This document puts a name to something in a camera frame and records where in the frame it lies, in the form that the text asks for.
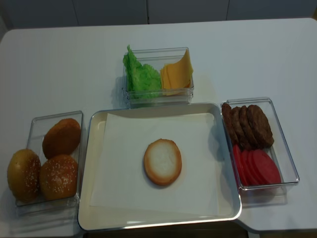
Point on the green lettuce leaf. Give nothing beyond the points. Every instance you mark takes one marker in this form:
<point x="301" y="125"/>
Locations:
<point x="131" y="62"/>

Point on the green lettuce leaves pile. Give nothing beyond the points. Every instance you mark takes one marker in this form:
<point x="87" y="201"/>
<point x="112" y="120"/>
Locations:
<point x="144" y="81"/>

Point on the clear lettuce cheese container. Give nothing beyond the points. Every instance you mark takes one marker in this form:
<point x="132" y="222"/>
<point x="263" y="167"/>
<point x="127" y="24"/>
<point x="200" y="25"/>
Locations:
<point x="157" y="59"/>

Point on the stacked cheese slices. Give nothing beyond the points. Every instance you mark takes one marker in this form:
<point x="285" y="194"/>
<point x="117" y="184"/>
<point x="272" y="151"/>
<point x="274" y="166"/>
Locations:
<point x="176" y="76"/>

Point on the upright cheese slice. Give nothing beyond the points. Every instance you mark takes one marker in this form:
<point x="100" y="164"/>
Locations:
<point x="186" y="63"/>

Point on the bottom bun half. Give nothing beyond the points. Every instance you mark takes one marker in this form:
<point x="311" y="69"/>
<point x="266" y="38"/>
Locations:
<point x="162" y="162"/>

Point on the leftmost brown meat patty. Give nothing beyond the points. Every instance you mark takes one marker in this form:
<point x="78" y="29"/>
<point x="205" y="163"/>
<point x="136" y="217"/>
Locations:
<point x="226" y="114"/>

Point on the brown meat patty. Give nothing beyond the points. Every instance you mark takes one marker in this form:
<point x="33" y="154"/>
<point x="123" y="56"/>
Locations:
<point x="226" y="114"/>
<point x="244" y="122"/>
<point x="235" y="120"/>
<point x="260" y="126"/>

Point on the white paper sheet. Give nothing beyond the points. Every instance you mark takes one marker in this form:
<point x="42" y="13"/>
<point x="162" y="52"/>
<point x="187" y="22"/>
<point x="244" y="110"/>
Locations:
<point x="121" y="183"/>

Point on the plain brown bun bottom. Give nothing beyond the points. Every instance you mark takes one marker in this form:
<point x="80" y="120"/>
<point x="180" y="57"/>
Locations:
<point x="62" y="138"/>

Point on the leftmost red tomato slice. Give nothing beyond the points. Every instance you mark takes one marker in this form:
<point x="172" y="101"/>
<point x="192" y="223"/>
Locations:
<point x="238" y="161"/>

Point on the red tomato slice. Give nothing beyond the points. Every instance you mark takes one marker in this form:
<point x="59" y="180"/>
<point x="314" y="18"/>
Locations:
<point x="265" y="167"/>
<point x="251" y="180"/>
<point x="254" y="172"/>
<point x="238" y="161"/>

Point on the front brown meat patty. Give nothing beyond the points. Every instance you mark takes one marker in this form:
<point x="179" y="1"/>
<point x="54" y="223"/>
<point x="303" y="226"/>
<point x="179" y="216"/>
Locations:
<point x="260" y="126"/>

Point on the brown sesame bun top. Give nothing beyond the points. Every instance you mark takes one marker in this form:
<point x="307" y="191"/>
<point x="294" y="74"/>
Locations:
<point x="58" y="177"/>

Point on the front red tomato slice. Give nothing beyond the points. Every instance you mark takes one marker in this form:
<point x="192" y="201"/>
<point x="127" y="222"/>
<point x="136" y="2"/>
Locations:
<point x="265" y="167"/>

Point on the white metal tray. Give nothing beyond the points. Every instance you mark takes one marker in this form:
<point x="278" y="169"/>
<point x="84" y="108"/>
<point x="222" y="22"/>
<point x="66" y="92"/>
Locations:
<point x="93" y="218"/>

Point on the clear bun container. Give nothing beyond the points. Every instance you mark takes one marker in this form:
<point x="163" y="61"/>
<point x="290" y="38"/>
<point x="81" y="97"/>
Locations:
<point x="39" y="128"/>

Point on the pale sesame bun top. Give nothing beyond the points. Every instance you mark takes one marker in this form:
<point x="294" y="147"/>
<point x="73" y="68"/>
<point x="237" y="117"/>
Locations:
<point x="23" y="175"/>

